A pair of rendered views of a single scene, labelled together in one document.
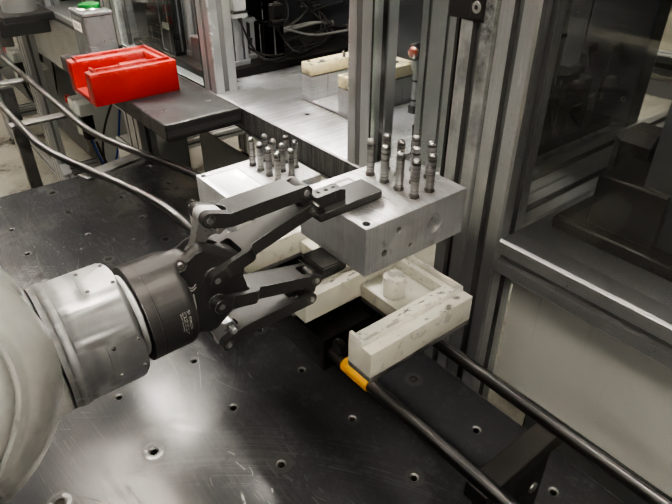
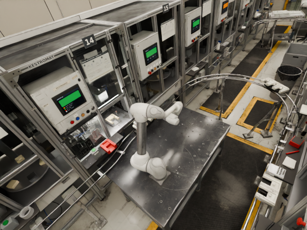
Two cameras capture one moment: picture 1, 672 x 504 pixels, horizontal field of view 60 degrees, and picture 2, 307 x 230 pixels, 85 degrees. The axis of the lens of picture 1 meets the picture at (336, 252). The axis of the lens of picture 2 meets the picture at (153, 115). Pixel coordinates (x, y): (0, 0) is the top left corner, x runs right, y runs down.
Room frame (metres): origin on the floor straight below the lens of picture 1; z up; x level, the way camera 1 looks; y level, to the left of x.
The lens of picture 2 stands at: (0.58, 1.71, 2.44)
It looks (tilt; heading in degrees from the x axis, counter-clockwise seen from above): 42 degrees down; 266
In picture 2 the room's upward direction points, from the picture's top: 11 degrees counter-clockwise
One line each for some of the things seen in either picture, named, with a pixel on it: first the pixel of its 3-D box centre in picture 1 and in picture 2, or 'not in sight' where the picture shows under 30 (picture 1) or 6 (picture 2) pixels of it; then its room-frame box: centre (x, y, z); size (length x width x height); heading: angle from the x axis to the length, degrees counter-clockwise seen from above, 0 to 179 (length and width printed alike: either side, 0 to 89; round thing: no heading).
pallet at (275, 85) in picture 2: not in sight; (273, 86); (-1.38, -0.07, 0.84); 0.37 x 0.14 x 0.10; 97
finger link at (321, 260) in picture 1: (342, 251); not in sight; (0.46, -0.01, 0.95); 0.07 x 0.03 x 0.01; 128
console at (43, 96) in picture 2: not in sight; (63, 99); (1.28, 0.28, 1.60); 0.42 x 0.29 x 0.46; 39
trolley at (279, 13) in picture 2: not in sight; (281, 28); (-3.93, -2.87, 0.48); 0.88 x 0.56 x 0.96; 147
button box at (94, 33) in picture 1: (100, 37); (95, 153); (1.20, 0.47, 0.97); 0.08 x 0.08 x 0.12; 39
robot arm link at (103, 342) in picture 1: (93, 331); not in sight; (0.31, 0.17, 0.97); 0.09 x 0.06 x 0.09; 38
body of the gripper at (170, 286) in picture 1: (187, 291); not in sight; (0.36, 0.12, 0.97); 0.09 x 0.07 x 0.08; 128
